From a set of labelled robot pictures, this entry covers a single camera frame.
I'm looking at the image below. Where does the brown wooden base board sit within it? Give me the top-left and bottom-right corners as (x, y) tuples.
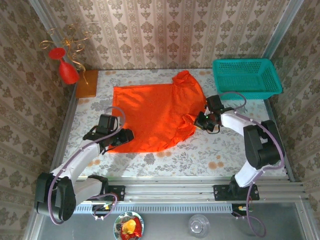
(75, 69), (100, 98)

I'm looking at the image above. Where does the right gripper thin black cable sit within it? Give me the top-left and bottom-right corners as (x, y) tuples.
(206, 124), (221, 135)

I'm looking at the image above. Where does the teal plastic basket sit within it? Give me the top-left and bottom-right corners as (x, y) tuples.
(211, 58), (284, 101)

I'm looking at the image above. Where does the orange t-shirt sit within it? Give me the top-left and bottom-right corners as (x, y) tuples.
(107, 69), (207, 154)

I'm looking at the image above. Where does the aluminium frame post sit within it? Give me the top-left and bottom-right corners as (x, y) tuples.
(27, 0), (77, 86)
(261, 0), (305, 60)

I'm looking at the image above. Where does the clear drinking glass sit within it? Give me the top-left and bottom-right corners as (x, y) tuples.
(188, 214), (210, 238)

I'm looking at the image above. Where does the red yellow snack wrapper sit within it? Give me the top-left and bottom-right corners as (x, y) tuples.
(120, 216), (143, 237)

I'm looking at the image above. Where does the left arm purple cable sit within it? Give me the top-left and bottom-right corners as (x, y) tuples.
(48, 106), (127, 225)

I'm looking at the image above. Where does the grey slotted cable duct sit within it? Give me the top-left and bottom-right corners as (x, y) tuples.
(43, 202), (234, 215)

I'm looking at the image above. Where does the aluminium mounting rail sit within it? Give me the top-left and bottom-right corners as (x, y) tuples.
(37, 176), (310, 204)

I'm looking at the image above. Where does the patterned plate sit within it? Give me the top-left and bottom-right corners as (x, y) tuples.
(113, 211), (145, 240)

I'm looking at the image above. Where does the gold wire stand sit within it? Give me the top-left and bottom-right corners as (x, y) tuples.
(38, 23), (92, 85)

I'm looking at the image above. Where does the grey metal shelf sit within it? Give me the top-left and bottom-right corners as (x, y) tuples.
(24, 197), (320, 240)

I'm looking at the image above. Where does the red plastic goblet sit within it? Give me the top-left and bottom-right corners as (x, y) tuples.
(48, 47), (80, 85)

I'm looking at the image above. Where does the floral tablecloth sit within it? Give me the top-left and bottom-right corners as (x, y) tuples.
(58, 69), (288, 178)

